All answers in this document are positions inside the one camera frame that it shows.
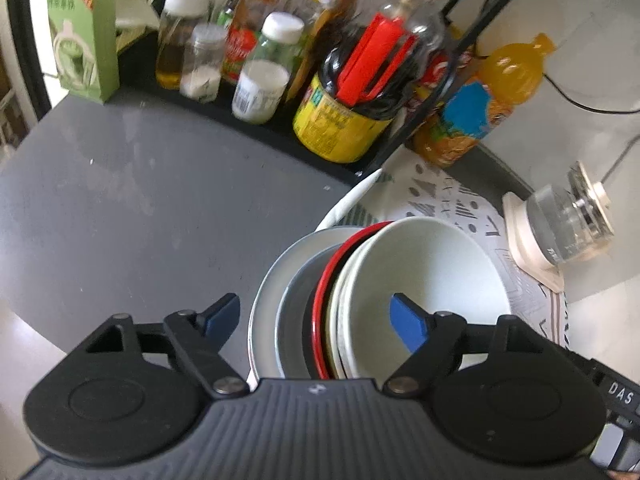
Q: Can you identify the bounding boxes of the small glass jar white powder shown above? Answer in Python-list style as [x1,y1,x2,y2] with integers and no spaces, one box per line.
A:
[179,23,227,103]

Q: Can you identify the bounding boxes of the green cardboard box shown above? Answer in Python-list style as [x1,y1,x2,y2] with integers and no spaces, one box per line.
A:
[46,0,121,105]

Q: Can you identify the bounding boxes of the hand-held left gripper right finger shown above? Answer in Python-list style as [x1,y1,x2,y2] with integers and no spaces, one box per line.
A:
[384,293,566,400]

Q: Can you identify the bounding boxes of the large soy sauce bottle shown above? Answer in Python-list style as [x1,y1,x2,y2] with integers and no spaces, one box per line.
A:
[291,0,453,163]

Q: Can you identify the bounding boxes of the glass kettle with cream lid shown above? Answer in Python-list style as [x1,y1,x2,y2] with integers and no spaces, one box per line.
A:
[520,160,616,266]

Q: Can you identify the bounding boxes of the white ceramic bowl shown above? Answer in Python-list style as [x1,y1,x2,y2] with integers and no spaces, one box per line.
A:
[340,216,512,380]
[326,247,361,380]

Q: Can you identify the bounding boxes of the cooking oil bottle white top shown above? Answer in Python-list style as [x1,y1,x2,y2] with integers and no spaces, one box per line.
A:
[155,0,213,91]

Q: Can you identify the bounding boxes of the white capped jar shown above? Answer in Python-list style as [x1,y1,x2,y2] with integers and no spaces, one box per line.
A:
[231,11,306,125]

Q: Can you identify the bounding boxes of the brown sauce bottle silver cap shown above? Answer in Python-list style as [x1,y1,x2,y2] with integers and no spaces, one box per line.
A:
[285,0,358,106]

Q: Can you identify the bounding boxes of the red label sauce bottle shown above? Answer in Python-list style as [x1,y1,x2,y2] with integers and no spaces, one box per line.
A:
[220,0,301,86]

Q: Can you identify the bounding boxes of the patterned grey white table mat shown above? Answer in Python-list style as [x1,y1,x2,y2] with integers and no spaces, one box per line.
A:
[345,160,571,356]

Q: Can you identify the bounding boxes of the black metal rack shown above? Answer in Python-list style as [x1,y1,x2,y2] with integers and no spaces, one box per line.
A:
[115,0,546,177]

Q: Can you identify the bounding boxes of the red rimmed bowl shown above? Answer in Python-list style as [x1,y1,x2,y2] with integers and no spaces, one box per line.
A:
[311,220,396,381]

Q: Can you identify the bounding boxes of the black power cable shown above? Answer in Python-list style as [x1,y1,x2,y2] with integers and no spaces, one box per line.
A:
[541,72,640,113]
[597,135,640,186]

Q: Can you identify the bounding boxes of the cream kettle base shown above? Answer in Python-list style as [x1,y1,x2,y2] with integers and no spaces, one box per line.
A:
[501,191,566,292]

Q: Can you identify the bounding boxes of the orange juice bottle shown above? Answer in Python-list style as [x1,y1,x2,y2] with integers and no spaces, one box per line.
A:
[412,32,557,168]

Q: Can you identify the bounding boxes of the white plate with script print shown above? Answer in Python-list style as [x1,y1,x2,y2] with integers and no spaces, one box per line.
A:
[247,227,366,378]

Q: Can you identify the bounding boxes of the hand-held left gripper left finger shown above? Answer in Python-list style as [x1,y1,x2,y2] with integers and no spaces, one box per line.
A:
[75,293,249,400]

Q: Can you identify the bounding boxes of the grey bowl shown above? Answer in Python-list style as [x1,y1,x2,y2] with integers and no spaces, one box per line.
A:
[275,250,341,381]

